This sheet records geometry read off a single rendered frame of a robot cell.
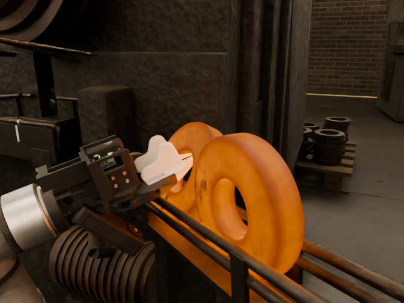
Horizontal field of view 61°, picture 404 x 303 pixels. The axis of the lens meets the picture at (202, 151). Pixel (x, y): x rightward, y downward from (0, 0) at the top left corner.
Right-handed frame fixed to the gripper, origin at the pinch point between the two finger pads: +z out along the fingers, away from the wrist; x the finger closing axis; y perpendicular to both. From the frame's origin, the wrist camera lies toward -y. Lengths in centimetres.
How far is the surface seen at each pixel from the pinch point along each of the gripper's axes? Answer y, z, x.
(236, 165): 7.0, -1.4, -17.5
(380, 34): -111, 500, 358
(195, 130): 4.6, 2.0, 0.1
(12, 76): 13, -21, 63
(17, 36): 22, -16, 45
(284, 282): 1.0, -4.0, -26.7
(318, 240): -95, 71, 55
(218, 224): -1.0, -3.5, -14.4
